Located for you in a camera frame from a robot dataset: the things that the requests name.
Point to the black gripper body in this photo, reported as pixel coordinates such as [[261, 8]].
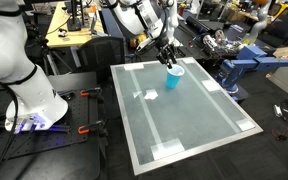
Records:
[[165, 50]]

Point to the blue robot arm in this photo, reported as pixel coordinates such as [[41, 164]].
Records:
[[248, 59]]

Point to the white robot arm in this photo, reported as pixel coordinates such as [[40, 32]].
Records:
[[35, 103]]

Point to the blue plastic cup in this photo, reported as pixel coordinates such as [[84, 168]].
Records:
[[173, 76]]

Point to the black mesh chair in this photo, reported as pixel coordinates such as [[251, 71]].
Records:
[[98, 54]]

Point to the upper orange clamp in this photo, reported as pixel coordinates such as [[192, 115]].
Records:
[[94, 93]]

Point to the orange clamp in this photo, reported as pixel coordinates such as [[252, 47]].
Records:
[[94, 93], [91, 127]]

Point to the wooden desk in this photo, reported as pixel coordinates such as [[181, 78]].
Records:
[[67, 30]]

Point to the lower orange clamp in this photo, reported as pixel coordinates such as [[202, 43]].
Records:
[[91, 127]]

